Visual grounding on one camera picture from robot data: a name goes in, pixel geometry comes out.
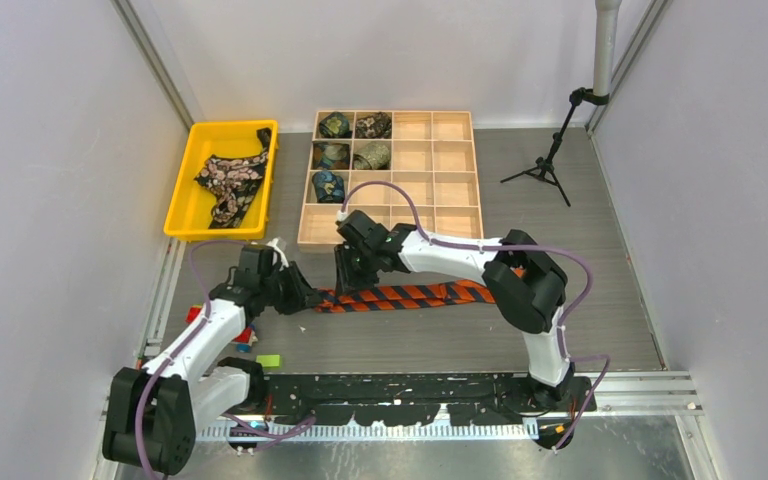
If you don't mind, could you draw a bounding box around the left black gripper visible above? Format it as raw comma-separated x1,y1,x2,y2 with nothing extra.
260,262,321,316

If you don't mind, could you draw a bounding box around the orange navy striped tie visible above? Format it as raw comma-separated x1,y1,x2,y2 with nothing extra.
312,279,496,314

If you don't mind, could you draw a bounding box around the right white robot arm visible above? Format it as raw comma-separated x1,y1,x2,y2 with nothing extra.
335,210,573,411

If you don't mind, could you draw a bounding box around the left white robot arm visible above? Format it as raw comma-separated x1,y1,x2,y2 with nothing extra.
101,238,320,479

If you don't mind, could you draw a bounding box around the colourful toy car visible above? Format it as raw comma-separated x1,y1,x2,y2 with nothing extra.
186,304,258,353

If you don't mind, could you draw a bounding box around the rolled blue teal tie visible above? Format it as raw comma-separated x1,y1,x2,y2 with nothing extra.
311,170,346,204

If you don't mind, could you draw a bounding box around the green block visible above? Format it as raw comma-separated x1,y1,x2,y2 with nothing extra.
256,354,282,368

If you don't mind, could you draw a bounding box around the rolled beige paisley tie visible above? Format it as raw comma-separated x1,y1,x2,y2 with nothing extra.
352,141,392,170

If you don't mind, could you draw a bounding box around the rolled blue gold tie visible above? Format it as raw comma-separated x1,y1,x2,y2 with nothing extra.
312,142,352,170

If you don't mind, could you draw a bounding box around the yellow plastic bin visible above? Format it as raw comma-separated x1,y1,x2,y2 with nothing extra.
163,119,279,242

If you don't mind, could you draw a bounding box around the black pink floral tie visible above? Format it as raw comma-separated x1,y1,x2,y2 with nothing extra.
194,128,272,229

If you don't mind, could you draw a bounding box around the wooden grid organizer box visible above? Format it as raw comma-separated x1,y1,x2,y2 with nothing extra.
297,109,484,253

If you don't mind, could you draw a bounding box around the rolled dark floral tie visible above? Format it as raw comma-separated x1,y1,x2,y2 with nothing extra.
354,111,392,139

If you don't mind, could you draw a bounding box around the rolled green paisley tie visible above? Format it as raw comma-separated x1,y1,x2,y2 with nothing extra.
317,111,352,139

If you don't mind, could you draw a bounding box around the black mini tripod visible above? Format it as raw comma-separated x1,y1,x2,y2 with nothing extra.
500,87,610,207

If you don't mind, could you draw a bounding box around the grey metal pole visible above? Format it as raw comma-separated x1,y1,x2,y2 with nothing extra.
592,0,622,103

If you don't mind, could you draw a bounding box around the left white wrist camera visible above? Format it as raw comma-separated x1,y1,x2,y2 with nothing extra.
266,237,289,268

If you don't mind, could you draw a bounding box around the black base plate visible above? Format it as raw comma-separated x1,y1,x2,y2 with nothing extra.
229,373,596,427

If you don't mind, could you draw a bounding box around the aluminium front rail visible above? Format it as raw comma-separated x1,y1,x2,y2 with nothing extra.
196,372,703,448

